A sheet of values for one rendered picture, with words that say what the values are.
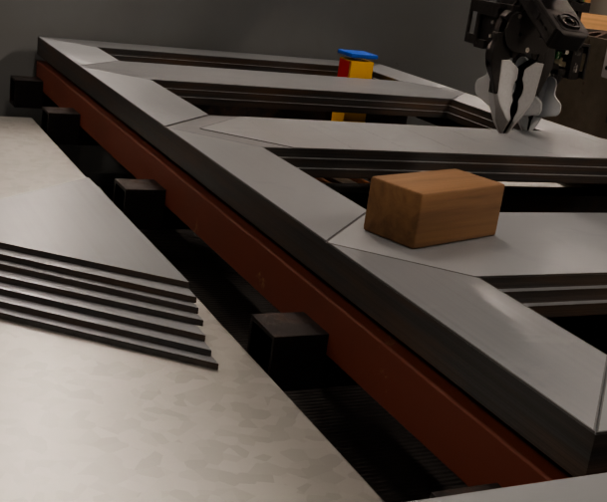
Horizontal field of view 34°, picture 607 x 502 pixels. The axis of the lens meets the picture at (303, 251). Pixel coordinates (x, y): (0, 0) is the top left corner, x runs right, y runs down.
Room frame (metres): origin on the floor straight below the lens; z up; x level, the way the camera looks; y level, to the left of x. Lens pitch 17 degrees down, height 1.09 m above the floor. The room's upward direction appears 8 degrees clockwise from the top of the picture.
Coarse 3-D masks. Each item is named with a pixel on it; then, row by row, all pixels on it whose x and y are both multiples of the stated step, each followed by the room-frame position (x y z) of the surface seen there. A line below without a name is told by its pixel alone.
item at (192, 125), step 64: (64, 64) 1.69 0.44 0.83; (192, 64) 1.93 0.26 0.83; (256, 64) 2.00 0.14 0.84; (192, 128) 1.21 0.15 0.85; (512, 128) 1.64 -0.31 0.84; (256, 192) 0.94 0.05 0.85; (320, 256) 0.81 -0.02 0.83; (384, 320) 0.71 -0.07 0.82; (512, 384) 0.57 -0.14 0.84; (576, 448) 0.52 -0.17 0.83
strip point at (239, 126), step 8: (232, 120) 1.31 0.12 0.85; (240, 120) 1.31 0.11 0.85; (200, 128) 1.22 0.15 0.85; (208, 128) 1.22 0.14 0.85; (216, 128) 1.23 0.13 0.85; (224, 128) 1.24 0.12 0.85; (232, 128) 1.24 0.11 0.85; (240, 128) 1.25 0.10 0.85; (248, 128) 1.26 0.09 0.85; (256, 128) 1.27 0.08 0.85; (240, 136) 1.20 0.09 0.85; (248, 136) 1.21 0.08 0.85; (256, 136) 1.21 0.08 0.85; (264, 136) 1.22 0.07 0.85; (272, 136) 1.23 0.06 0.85; (280, 144) 1.19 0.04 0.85; (288, 144) 1.19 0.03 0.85
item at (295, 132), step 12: (252, 120) 1.33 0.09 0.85; (264, 120) 1.34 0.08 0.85; (276, 120) 1.35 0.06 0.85; (288, 120) 1.36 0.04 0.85; (276, 132) 1.26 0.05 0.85; (288, 132) 1.27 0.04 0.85; (300, 132) 1.28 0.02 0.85; (312, 132) 1.29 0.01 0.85; (300, 144) 1.20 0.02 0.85; (312, 144) 1.21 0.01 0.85; (324, 144) 1.22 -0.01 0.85; (336, 144) 1.23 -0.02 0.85
